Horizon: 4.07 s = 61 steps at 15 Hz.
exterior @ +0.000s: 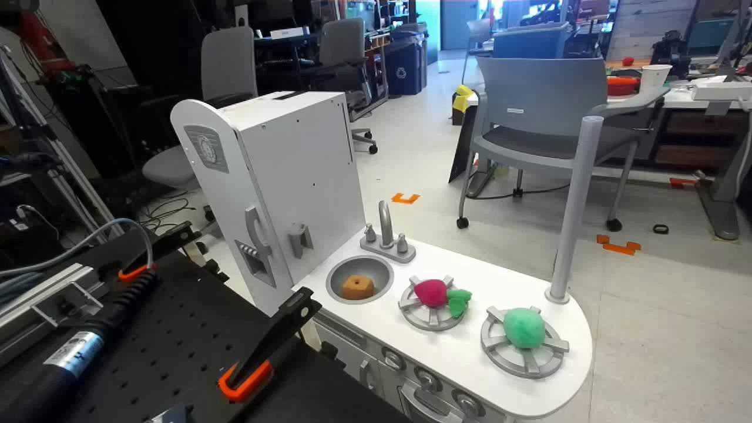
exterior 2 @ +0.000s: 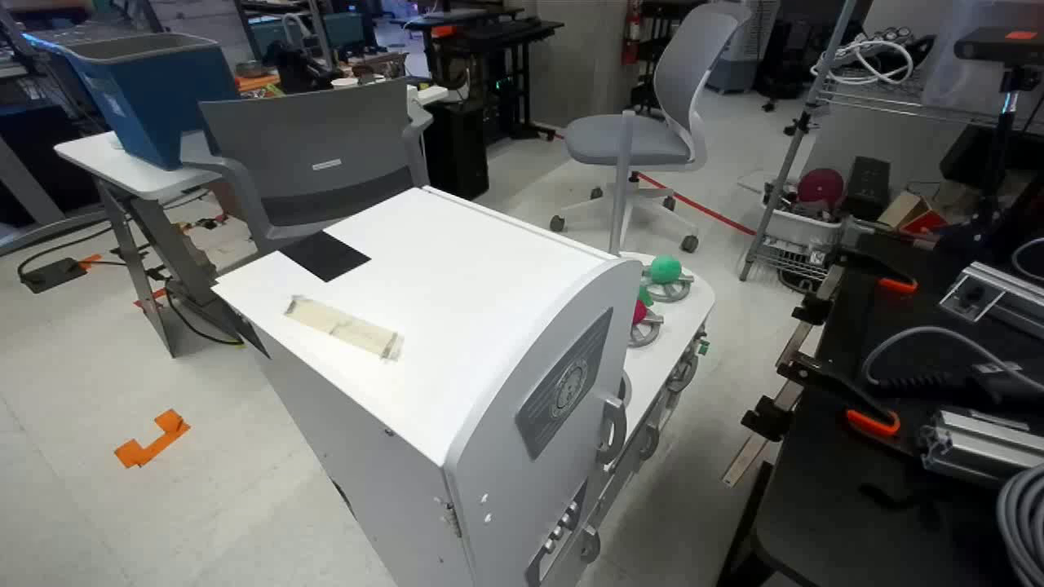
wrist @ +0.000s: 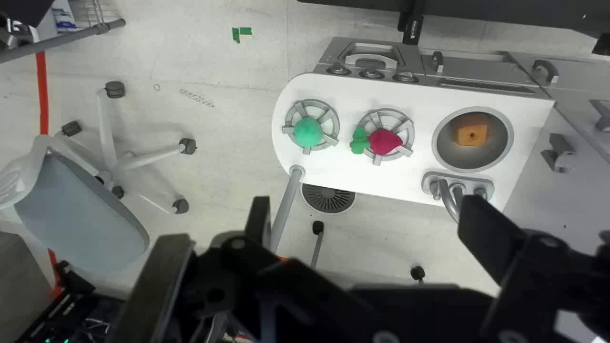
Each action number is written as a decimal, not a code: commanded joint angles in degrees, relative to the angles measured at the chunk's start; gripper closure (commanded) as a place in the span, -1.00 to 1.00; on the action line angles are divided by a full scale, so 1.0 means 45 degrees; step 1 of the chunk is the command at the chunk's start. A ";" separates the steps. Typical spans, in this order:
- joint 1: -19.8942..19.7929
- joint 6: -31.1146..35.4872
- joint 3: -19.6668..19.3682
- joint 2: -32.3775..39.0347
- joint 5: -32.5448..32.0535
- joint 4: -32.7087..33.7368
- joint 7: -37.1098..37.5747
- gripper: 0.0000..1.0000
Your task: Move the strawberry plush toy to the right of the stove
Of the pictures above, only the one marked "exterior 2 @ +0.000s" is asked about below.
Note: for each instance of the red strawberry plush toy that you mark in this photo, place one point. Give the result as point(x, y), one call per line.
point(639, 311)

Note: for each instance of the white toy kitchen cabinet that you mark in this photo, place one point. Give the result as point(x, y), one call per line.
point(490, 453)

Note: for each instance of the green octopus plush toy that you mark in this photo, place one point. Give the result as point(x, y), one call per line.
point(667, 282)

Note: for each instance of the clear tape strip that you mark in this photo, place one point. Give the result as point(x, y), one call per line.
point(385, 344)

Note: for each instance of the grey mesh office chair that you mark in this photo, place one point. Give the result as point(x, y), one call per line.
point(677, 134)

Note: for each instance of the black square patch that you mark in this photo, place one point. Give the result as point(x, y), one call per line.
point(324, 257)

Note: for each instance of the black background desk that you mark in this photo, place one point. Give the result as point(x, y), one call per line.
point(495, 43)

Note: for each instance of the grey plastic chair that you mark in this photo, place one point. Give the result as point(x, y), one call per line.
point(311, 158)

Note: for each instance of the white bin with toys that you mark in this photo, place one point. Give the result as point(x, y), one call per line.
point(808, 221)

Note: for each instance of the white side table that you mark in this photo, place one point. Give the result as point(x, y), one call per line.
point(168, 272)

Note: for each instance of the orange floor tape marker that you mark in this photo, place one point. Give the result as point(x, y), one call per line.
point(172, 424)

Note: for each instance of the black workbench with clamps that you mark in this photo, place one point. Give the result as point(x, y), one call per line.
point(850, 502)

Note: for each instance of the blue storage bin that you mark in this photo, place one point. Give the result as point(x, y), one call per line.
point(149, 86)

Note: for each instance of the black power brick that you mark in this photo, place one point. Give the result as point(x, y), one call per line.
point(51, 277)

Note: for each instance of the silver aluminium extrusion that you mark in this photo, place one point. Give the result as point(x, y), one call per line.
point(976, 445)

